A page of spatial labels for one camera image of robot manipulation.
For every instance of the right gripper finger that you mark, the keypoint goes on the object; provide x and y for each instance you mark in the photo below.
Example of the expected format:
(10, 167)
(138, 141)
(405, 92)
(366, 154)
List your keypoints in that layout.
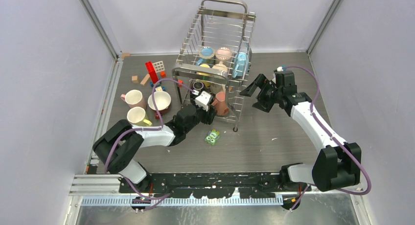
(259, 82)
(262, 105)

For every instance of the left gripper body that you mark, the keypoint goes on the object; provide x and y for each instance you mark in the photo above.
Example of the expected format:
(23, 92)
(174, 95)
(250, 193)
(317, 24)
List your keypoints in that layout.
(203, 116)

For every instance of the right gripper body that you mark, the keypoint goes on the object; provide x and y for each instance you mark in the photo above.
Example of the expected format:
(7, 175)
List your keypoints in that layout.
(270, 94)

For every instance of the dark red mug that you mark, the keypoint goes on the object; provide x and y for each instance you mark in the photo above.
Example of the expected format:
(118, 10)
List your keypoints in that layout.
(162, 100)

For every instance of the yellow mug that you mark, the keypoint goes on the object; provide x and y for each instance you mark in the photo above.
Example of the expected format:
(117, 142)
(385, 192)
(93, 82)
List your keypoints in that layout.
(138, 116)

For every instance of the light pink mug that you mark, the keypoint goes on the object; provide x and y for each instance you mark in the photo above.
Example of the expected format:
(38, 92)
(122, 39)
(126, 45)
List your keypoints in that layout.
(134, 98)

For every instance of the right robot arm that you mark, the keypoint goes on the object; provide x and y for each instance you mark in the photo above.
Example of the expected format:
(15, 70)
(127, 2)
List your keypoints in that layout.
(337, 163)

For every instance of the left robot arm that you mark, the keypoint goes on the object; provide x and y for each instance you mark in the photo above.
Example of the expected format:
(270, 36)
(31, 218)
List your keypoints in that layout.
(118, 146)

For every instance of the metal dish rack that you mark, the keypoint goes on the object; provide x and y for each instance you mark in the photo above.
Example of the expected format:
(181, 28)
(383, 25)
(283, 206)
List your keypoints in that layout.
(218, 23)

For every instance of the salmon pink mug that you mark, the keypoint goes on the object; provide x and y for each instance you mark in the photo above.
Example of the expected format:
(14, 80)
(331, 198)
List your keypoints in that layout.
(220, 104)

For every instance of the green owl toy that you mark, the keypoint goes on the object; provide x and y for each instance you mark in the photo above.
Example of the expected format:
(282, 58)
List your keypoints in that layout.
(212, 137)

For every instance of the light blue mug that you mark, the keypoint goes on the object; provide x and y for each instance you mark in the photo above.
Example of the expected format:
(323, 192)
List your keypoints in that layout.
(241, 64)

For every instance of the beige cup lower tier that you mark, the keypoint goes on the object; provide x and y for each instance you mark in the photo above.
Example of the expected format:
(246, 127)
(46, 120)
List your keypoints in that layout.
(219, 85)

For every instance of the yellow cup lower tier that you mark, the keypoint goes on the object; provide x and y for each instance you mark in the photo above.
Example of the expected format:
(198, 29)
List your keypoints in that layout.
(205, 82)

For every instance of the black mug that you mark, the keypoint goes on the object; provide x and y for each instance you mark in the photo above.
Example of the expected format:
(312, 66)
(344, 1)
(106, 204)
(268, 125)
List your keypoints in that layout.
(198, 87)

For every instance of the pink upside-down cup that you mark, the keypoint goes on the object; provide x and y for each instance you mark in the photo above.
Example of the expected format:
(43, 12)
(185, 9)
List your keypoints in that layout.
(223, 54)

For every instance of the blue upside-down cup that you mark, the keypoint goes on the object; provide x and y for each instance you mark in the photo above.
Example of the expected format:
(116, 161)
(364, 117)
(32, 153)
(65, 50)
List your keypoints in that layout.
(206, 55)

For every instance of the red block tower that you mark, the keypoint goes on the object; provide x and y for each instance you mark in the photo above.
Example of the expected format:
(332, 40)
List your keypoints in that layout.
(152, 72)

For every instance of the white grid block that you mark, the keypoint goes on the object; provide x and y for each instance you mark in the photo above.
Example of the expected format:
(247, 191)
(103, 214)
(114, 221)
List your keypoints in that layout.
(159, 66)

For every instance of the wooden stick block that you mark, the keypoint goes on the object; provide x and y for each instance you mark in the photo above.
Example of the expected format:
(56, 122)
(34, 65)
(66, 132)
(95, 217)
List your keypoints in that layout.
(145, 80)

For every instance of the wooden cube block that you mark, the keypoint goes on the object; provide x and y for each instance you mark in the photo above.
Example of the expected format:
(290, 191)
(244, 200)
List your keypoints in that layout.
(135, 79)

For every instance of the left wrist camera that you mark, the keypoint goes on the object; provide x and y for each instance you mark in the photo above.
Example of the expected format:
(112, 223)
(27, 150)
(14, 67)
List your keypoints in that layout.
(203, 100)

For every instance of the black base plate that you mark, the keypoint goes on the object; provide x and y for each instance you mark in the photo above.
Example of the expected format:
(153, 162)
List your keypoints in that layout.
(213, 185)

